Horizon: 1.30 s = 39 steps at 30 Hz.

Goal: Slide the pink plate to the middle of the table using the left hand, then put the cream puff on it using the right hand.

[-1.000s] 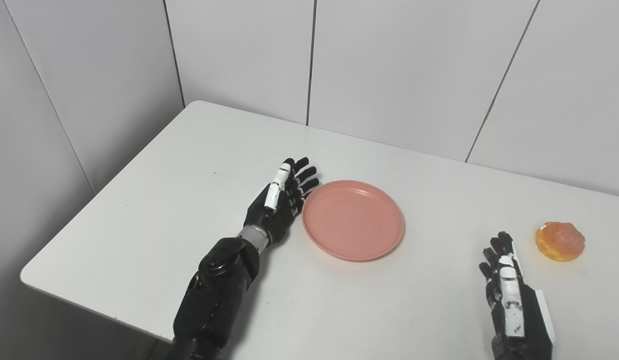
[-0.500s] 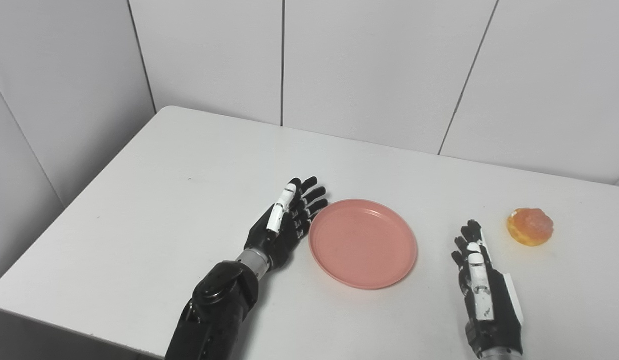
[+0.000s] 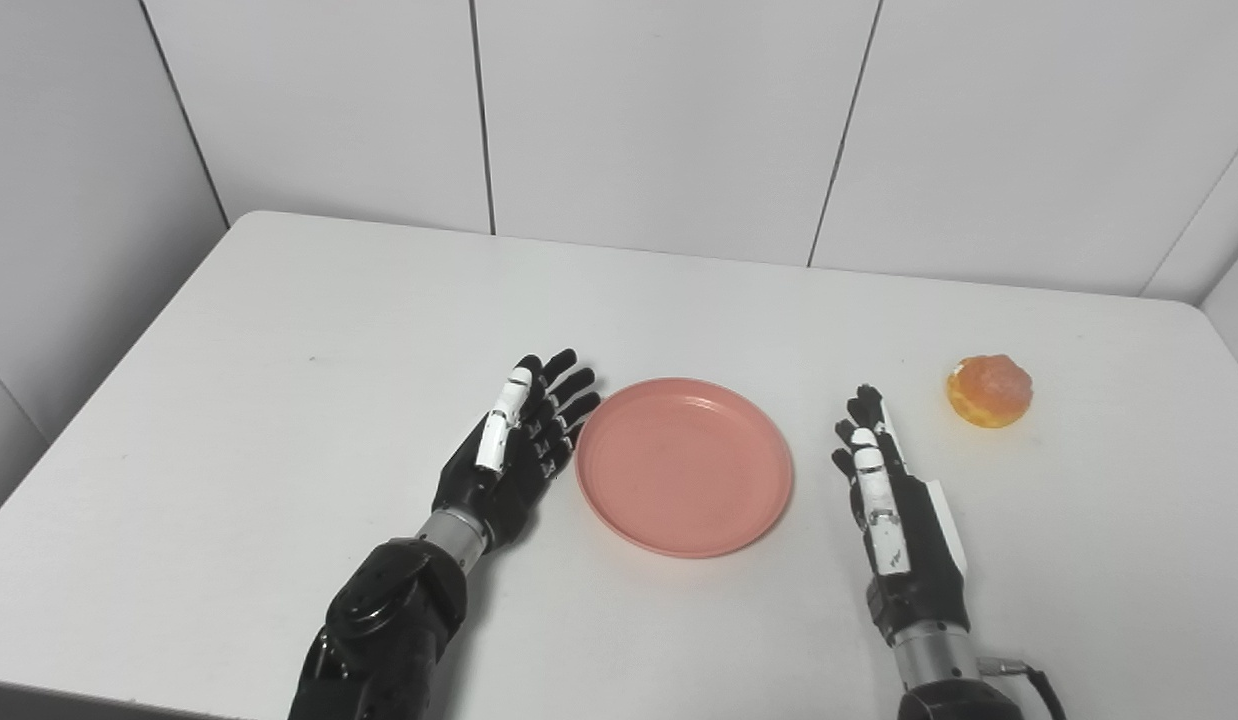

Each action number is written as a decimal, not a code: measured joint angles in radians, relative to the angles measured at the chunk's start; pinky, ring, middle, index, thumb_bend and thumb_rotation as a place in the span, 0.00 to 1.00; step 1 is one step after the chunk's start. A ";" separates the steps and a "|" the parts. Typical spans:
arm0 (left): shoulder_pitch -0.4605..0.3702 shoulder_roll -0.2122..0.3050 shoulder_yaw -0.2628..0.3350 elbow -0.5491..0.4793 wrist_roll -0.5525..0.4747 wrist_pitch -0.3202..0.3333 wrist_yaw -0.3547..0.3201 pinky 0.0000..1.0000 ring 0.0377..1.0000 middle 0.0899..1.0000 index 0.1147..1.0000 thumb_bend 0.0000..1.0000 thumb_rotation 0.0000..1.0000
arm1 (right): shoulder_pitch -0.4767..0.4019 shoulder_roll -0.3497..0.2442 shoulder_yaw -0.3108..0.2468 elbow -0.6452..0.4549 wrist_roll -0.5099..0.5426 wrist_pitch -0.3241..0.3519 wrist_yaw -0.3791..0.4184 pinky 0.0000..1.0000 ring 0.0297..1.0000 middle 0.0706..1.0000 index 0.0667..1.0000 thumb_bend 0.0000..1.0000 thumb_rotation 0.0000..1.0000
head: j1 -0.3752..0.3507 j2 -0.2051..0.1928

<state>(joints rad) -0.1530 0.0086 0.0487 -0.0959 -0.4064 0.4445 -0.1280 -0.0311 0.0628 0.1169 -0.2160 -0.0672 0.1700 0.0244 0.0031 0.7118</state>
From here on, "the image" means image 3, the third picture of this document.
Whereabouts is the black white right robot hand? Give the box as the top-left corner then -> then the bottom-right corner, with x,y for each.
832,384 -> 972,647

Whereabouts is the pink round plate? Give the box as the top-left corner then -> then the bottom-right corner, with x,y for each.
575,377 -> 795,559

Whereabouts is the orange cream puff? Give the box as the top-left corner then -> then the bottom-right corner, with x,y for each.
946,354 -> 1034,429

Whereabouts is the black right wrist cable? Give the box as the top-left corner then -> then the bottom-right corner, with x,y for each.
979,657 -> 1068,720

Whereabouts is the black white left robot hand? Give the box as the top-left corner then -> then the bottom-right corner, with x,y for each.
431,348 -> 602,552

